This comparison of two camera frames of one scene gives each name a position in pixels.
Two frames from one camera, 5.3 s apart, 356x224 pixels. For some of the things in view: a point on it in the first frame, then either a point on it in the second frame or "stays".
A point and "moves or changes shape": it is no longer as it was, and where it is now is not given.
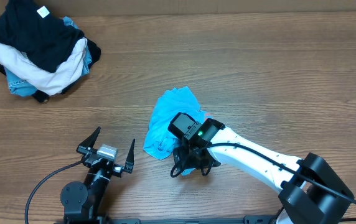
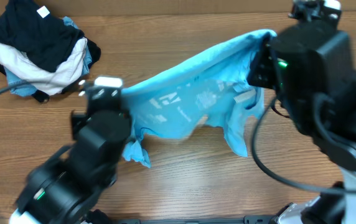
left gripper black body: (116, 170) to (123, 113)
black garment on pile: (30, 27) stays
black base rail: (82, 219) stays
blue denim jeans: (19, 88) stays
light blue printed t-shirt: (160, 140) moves or changes shape
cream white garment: (51, 83) stays
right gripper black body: (182, 152) to (262, 66)
